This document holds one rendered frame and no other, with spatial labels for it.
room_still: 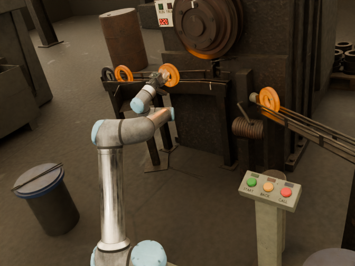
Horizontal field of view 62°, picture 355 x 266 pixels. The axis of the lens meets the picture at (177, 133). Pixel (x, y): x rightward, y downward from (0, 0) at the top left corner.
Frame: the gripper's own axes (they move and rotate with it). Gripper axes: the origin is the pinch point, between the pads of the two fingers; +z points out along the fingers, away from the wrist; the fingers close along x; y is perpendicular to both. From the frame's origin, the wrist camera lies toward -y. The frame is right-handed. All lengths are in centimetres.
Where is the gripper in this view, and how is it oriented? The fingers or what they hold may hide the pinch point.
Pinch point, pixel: (168, 72)
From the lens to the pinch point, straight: 202.7
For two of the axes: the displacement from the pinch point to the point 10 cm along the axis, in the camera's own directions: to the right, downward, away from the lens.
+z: 5.0, -7.2, 4.8
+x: -8.0, -1.7, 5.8
